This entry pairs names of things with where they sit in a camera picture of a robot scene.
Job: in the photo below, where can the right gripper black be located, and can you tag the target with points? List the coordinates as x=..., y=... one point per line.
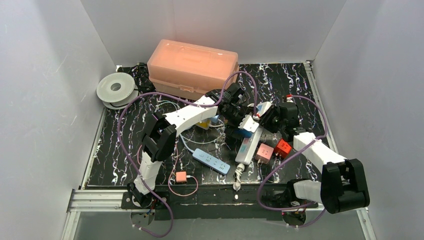
x=271, y=117

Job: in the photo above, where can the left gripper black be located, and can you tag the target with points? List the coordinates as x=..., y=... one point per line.
x=234, y=117

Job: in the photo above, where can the red cube socket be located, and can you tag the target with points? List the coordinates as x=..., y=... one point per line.
x=282, y=149

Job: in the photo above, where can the white long power strip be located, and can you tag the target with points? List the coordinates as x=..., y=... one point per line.
x=248, y=145

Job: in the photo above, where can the pink plug adapter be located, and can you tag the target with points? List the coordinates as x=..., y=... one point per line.
x=264, y=153

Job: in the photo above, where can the light blue power strip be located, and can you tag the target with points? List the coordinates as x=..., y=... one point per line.
x=211, y=161

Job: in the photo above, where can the pink translucent plastic storage box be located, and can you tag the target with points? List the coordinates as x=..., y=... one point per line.
x=189, y=71

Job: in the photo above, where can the small pink usb charger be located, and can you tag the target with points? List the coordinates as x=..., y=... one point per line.
x=181, y=177

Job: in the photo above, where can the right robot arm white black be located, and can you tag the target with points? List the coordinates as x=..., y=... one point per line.
x=343, y=184

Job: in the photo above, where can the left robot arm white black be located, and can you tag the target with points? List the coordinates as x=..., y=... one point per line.
x=162, y=130

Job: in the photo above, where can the blue plug adapter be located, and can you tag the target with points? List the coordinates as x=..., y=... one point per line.
x=242, y=133

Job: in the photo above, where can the yellow cube socket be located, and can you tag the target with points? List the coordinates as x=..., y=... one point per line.
x=204, y=124

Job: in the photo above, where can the small light blue charger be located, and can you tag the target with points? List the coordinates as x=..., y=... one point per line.
x=215, y=119

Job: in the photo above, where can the grey filament spool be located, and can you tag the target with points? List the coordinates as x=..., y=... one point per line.
x=116, y=90

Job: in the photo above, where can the aluminium frame rail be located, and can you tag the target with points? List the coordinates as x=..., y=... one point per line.
x=103, y=200

